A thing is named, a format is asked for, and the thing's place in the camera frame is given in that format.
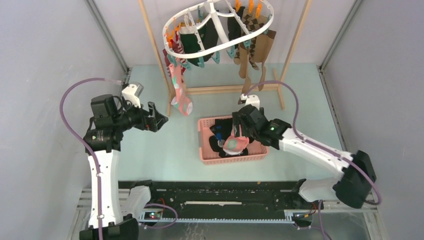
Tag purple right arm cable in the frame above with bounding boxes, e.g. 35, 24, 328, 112
243, 80, 382, 240

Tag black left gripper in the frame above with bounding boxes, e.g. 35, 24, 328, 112
113, 96, 168, 132

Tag pink plastic basket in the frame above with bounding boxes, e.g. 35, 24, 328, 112
197, 116, 269, 165

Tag white oval clip hanger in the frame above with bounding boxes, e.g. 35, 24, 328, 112
162, 0, 275, 60

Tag red white striped sock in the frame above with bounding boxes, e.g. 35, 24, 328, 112
162, 31, 185, 67

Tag wooden hanger rack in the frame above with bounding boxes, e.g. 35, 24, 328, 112
137, 0, 314, 117

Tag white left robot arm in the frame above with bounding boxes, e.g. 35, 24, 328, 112
79, 94, 169, 240

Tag pink green patterned sock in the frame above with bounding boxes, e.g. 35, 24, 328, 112
223, 128, 250, 156

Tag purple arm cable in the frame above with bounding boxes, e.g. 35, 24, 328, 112
243, 80, 382, 240
59, 77, 179, 240

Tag brown argyle sock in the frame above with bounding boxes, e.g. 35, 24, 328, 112
242, 9, 267, 65

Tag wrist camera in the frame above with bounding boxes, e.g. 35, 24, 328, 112
238, 93, 260, 110
121, 82, 144, 109

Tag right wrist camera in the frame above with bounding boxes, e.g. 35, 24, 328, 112
238, 93, 260, 110

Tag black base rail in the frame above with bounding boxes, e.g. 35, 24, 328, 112
118, 180, 324, 221

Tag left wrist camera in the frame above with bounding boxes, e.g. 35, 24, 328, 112
121, 82, 144, 109

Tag black blue white sock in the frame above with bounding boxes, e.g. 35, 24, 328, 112
208, 117, 236, 158

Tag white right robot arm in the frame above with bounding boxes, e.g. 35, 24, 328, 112
232, 104, 377, 209

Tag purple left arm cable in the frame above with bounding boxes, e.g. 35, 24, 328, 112
59, 77, 179, 240

